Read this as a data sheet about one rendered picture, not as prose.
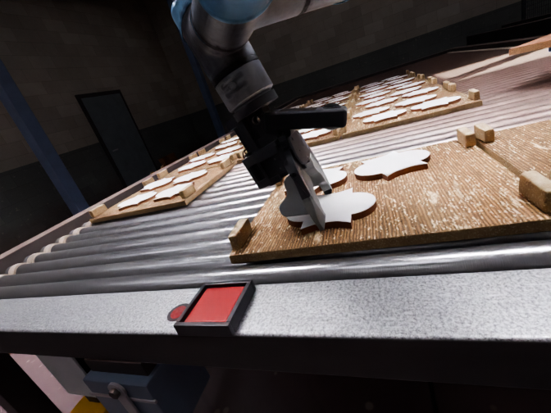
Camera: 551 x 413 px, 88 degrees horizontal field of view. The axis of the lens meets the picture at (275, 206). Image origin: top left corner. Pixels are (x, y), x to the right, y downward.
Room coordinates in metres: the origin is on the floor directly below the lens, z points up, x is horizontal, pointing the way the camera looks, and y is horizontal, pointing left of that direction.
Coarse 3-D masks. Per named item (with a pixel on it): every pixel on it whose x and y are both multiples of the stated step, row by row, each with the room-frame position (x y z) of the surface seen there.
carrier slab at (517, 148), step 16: (512, 128) 0.52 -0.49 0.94; (528, 128) 0.49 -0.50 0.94; (544, 128) 0.47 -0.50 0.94; (480, 144) 0.50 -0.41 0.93; (496, 144) 0.47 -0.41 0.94; (512, 144) 0.45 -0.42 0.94; (528, 144) 0.43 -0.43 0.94; (544, 144) 0.41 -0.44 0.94; (496, 160) 0.43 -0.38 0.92; (512, 160) 0.39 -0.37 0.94; (528, 160) 0.38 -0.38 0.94; (544, 160) 0.36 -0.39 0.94; (544, 176) 0.32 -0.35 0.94
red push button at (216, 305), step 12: (216, 288) 0.33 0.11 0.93; (228, 288) 0.32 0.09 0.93; (240, 288) 0.31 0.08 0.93; (204, 300) 0.31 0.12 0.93; (216, 300) 0.30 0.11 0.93; (228, 300) 0.29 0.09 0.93; (192, 312) 0.29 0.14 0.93; (204, 312) 0.29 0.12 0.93; (216, 312) 0.28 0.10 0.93; (228, 312) 0.27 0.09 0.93
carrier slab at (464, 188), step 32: (448, 160) 0.47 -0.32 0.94; (480, 160) 0.43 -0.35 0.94; (320, 192) 0.52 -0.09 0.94; (384, 192) 0.43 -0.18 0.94; (416, 192) 0.39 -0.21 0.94; (448, 192) 0.36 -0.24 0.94; (480, 192) 0.33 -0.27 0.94; (512, 192) 0.31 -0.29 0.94; (256, 224) 0.47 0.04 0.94; (288, 224) 0.43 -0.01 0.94; (384, 224) 0.34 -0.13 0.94; (416, 224) 0.31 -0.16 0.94; (448, 224) 0.29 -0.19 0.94; (480, 224) 0.27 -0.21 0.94; (512, 224) 0.25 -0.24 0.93; (544, 224) 0.24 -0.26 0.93; (256, 256) 0.37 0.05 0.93; (288, 256) 0.35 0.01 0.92
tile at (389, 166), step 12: (384, 156) 0.57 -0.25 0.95; (396, 156) 0.55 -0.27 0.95; (408, 156) 0.53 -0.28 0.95; (420, 156) 0.51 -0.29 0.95; (360, 168) 0.55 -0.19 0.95; (372, 168) 0.52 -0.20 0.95; (384, 168) 0.50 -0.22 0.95; (396, 168) 0.48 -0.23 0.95; (408, 168) 0.47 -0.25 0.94; (420, 168) 0.47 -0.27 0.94
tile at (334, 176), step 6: (336, 168) 0.60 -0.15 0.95; (342, 168) 0.59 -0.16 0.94; (330, 174) 0.57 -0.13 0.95; (336, 174) 0.56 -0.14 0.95; (342, 174) 0.55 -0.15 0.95; (330, 180) 0.53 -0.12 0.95; (336, 180) 0.52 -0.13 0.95; (342, 180) 0.52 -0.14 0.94; (318, 186) 0.53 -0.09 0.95; (336, 186) 0.52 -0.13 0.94; (318, 192) 0.52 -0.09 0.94
